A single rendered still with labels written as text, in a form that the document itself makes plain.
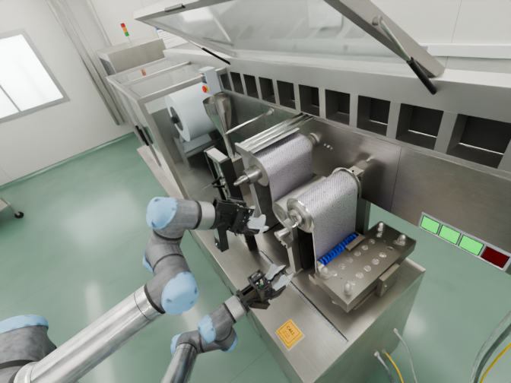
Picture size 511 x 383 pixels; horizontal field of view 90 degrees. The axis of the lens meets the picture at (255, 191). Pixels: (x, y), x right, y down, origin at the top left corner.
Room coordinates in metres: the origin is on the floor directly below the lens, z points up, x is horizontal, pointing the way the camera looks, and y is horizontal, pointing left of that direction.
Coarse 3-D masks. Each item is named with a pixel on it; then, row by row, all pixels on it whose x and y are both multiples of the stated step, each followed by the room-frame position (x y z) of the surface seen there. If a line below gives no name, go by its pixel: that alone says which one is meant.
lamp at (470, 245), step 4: (464, 236) 0.44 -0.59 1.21; (464, 240) 0.44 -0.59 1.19; (468, 240) 0.43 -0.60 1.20; (472, 240) 0.42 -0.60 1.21; (460, 244) 0.45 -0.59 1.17; (464, 244) 0.44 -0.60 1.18; (468, 244) 0.43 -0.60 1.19; (472, 244) 0.42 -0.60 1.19; (476, 244) 0.41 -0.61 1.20; (480, 244) 0.41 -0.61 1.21; (468, 248) 0.42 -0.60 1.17; (472, 248) 0.42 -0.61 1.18; (476, 248) 0.41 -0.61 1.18; (480, 248) 0.40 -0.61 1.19; (472, 252) 0.41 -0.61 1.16; (476, 252) 0.41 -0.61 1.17
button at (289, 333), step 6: (288, 324) 0.45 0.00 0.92; (294, 324) 0.44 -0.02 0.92; (282, 330) 0.43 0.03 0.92; (288, 330) 0.43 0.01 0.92; (294, 330) 0.42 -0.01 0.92; (282, 336) 0.41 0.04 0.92; (288, 336) 0.41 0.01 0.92; (294, 336) 0.40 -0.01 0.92; (300, 336) 0.40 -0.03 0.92; (288, 342) 0.39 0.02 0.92; (294, 342) 0.39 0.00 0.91; (288, 348) 0.37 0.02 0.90
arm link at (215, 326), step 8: (224, 304) 0.46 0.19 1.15; (216, 312) 0.44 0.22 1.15; (224, 312) 0.43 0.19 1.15; (200, 320) 0.43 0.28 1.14; (208, 320) 0.42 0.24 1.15; (216, 320) 0.41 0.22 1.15; (224, 320) 0.41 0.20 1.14; (232, 320) 0.41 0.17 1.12; (200, 328) 0.40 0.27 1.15; (208, 328) 0.40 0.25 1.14; (216, 328) 0.39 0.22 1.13; (224, 328) 0.40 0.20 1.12; (208, 336) 0.38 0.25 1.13; (216, 336) 0.38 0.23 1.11; (224, 336) 0.39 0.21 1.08
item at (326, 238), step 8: (352, 208) 0.70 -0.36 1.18; (336, 216) 0.66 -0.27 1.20; (344, 216) 0.68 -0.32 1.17; (352, 216) 0.70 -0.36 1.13; (328, 224) 0.65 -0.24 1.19; (336, 224) 0.66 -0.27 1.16; (344, 224) 0.68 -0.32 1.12; (352, 224) 0.70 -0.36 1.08; (320, 232) 0.63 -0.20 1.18; (328, 232) 0.64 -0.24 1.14; (336, 232) 0.66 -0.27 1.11; (344, 232) 0.68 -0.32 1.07; (352, 232) 0.71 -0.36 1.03; (320, 240) 0.63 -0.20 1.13; (328, 240) 0.64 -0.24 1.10; (336, 240) 0.66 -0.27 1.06; (320, 248) 0.62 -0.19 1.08; (328, 248) 0.64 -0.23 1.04; (320, 256) 0.62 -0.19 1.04
